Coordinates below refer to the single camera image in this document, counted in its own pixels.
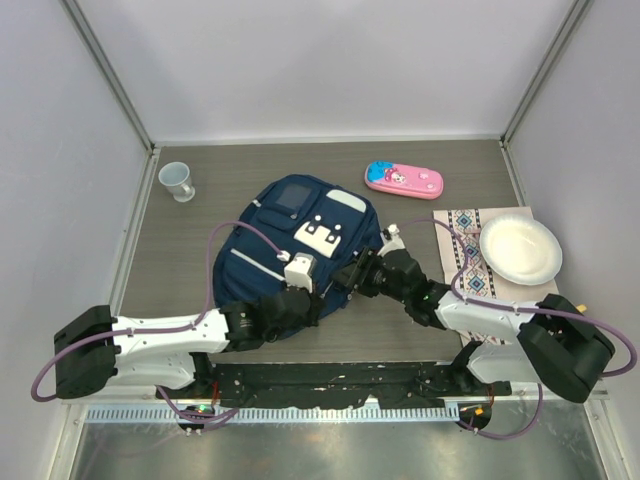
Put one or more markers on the pink cartoon pencil case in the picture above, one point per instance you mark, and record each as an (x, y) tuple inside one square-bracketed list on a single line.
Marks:
[(404, 180)]

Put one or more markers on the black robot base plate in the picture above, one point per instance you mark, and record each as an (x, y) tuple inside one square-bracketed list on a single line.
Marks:
[(335, 385)]

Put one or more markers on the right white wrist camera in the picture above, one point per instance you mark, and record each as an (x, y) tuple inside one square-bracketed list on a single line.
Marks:
[(392, 240)]

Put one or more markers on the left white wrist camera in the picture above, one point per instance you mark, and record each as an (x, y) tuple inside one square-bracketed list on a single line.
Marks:
[(298, 269)]

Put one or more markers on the light blue footed cup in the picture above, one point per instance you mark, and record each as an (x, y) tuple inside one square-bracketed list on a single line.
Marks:
[(176, 178)]

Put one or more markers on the white shallow bowl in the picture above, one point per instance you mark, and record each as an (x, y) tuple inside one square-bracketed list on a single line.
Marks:
[(521, 250)]

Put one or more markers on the navy blue student backpack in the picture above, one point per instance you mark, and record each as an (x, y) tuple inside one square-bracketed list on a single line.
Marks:
[(299, 214)]

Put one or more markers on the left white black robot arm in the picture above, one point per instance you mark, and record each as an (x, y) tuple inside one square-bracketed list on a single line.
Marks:
[(97, 349)]

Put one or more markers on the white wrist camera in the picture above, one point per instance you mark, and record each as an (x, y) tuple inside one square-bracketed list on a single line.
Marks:
[(392, 240), (298, 269)]

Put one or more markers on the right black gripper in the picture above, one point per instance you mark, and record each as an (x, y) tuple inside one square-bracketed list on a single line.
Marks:
[(363, 258)]

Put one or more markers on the white slotted cable duct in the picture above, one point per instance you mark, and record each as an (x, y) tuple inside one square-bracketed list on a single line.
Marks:
[(369, 412)]

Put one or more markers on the patterned beige placemat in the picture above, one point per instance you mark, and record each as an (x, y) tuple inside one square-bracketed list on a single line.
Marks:
[(479, 278)]

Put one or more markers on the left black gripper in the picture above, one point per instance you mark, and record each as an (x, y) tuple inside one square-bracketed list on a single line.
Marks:
[(312, 319)]

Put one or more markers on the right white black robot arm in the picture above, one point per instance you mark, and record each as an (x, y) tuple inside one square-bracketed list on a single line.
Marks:
[(557, 348)]

